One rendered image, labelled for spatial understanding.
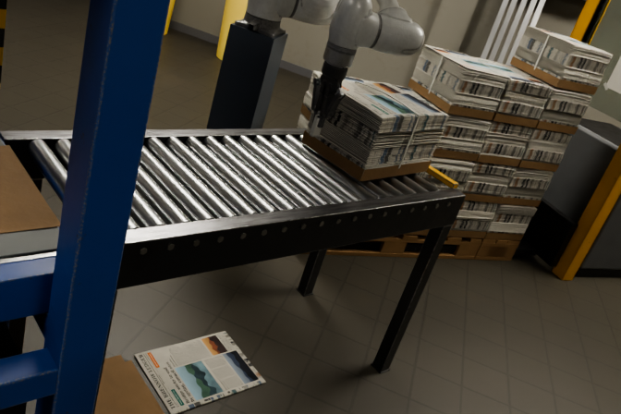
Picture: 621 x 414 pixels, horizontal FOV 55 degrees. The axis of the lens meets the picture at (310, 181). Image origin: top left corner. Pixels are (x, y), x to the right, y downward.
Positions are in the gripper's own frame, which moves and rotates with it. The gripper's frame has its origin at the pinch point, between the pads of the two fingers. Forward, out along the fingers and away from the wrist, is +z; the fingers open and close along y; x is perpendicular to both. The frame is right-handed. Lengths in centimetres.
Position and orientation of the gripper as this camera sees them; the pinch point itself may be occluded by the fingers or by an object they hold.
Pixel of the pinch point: (317, 126)
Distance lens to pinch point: 187.5
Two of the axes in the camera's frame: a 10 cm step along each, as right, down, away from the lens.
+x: -7.4, 0.6, -6.7
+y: -6.1, -4.8, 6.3
